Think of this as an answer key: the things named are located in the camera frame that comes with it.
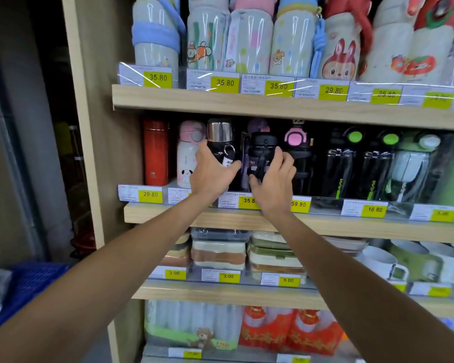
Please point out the white bottle with pink lid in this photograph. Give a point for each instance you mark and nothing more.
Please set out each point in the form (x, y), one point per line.
(187, 151)

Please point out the glass pack with bear label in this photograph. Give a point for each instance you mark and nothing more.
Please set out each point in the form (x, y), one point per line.
(191, 325)

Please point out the white mug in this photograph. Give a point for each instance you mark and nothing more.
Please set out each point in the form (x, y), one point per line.
(444, 262)
(378, 260)

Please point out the person's left hand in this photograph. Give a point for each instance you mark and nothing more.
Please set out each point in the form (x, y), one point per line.
(210, 177)

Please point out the person's right forearm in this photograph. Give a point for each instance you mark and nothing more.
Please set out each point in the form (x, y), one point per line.
(355, 291)

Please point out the white bottle with tomato print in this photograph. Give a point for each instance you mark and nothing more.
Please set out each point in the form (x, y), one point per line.
(429, 49)

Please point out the kids bottle with fish print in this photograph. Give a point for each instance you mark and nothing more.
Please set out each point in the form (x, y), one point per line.
(207, 37)

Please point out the blue plastic crate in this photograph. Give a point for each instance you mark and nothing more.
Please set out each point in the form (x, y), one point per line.
(26, 287)

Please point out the black bottle with silver lid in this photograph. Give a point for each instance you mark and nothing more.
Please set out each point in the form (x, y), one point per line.
(220, 134)

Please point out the wooden shelf unit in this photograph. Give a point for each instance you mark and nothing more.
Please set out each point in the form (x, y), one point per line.
(98, 109)

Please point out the black bottle with green button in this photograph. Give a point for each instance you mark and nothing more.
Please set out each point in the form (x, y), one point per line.
(376, 170)
(340, 166)

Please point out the red plastic stool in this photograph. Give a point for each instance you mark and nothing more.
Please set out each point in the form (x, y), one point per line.
(84, 243)

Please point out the red thermos bottle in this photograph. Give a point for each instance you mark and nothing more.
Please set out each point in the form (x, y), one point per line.
(156, 154)

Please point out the kids bottle with bear print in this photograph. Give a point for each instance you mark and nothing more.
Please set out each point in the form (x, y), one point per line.
(292, 41)

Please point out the red patterned cup pack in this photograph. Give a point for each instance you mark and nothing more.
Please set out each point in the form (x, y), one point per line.
(265, 328)
(314, 332)

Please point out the clear rail with price labels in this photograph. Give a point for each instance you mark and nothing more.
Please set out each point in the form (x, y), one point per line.
(230, 276)
(363, 208)
(185, 353)
(249, 85)

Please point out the kids bottle with pink cap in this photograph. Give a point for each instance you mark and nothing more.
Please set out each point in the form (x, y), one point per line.
(249, 41)

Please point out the brown and white food container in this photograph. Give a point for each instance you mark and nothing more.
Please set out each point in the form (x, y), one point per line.
(218, 253)

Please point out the person's left forearm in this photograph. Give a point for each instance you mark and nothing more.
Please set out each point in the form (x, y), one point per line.
(98, 279)

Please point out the person's left thumb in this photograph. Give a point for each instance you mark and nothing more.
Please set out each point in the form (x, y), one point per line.
(232, 168)

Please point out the kids bottle with rabbit print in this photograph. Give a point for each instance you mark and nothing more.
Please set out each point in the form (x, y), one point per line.
(340, 49)

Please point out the person's right thumb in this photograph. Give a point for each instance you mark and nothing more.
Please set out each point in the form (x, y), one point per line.
(255, 183)

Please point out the green mug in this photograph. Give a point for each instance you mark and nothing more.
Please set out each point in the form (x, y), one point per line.
(414, 258)

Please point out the green and white food container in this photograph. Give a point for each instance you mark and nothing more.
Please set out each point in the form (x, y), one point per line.
(272, 258)

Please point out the person's right hand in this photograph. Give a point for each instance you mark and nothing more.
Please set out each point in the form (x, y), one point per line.
(274, 188)

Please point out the black bottle with pink lid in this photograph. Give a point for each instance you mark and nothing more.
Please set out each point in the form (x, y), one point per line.
(297, 140)

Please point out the clear bottle with white button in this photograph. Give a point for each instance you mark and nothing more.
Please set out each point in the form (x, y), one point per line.
(412, 170)

